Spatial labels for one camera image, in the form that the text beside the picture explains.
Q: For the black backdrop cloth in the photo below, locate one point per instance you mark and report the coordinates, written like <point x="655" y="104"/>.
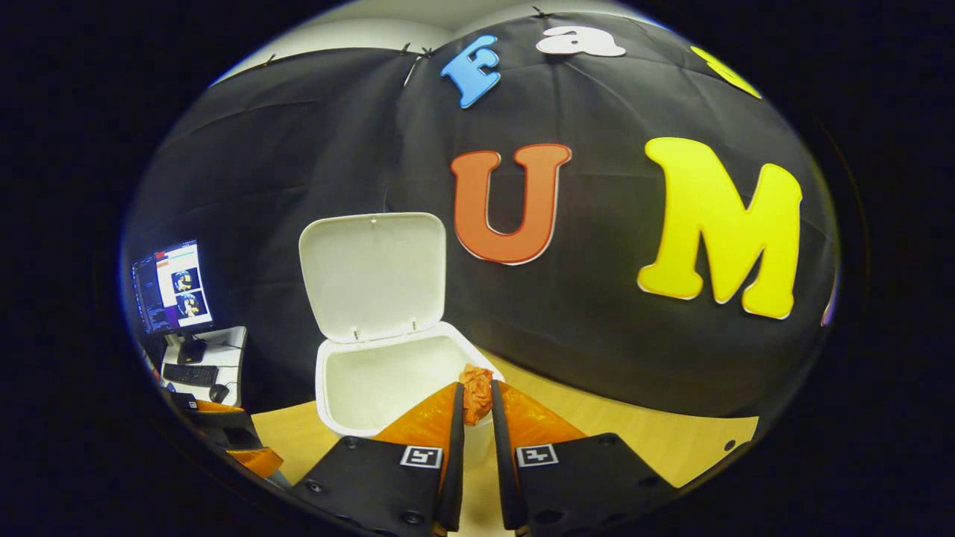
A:
<point x="313" y="149"/>

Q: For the black computer monitor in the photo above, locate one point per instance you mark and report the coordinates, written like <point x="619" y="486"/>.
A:
<point x="175" y="287"/>

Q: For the white desktop garbage bin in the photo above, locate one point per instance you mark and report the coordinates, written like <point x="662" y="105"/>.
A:
<point x="373" y="276"/>

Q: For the wooden desktop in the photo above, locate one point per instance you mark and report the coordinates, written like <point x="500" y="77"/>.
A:
<point x="656" y="440"/>

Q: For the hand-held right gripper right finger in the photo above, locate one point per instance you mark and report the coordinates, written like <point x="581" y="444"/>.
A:
<point x="582" y="485"/>

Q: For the white side desk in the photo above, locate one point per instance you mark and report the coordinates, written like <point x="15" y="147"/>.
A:
<point x="231" y="350"/>

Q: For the black computer mouse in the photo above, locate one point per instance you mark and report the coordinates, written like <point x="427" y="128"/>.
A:
<point x="218" y="392"/>

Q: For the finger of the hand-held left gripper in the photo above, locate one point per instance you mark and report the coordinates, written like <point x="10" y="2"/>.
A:
<point x="261" y="462"/>
<point x="227" y="426"/>

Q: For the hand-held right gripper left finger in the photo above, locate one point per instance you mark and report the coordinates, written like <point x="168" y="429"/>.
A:
<point x="388" y="485"/>

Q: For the black keyboard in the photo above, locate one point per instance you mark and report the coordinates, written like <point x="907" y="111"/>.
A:
<point x="190" y="374"/>

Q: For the orange paper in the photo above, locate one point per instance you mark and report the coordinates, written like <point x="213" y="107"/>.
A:
<point x="476" y="395"/>

